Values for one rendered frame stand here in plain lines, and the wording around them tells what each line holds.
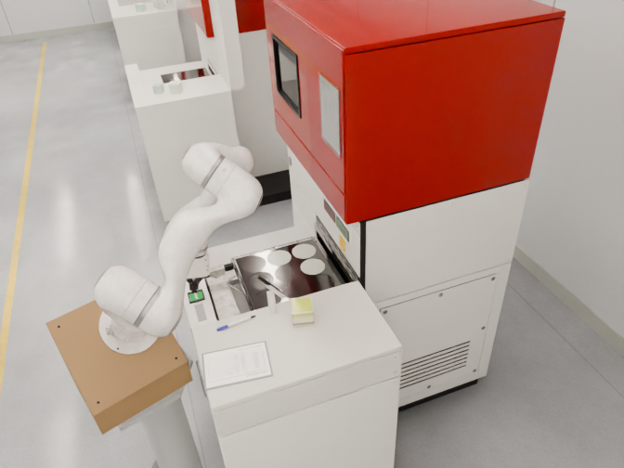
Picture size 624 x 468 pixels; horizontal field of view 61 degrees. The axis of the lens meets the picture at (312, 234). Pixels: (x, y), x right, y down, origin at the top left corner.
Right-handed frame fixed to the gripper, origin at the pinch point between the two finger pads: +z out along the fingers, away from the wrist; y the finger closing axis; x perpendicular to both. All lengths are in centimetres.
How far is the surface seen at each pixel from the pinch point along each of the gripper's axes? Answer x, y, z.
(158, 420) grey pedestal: 22.6, 15.5, 40.5
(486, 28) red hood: 15, -80, -98
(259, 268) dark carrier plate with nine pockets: -13.4, -28.6, 5.4
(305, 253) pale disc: -15, -48, 1
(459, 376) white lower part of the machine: 15, -126, 61
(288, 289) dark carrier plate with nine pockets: 2.7, -35.4, 4.1
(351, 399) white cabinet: 50, -43, 15
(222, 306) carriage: 0.2, -10.9, 11.1
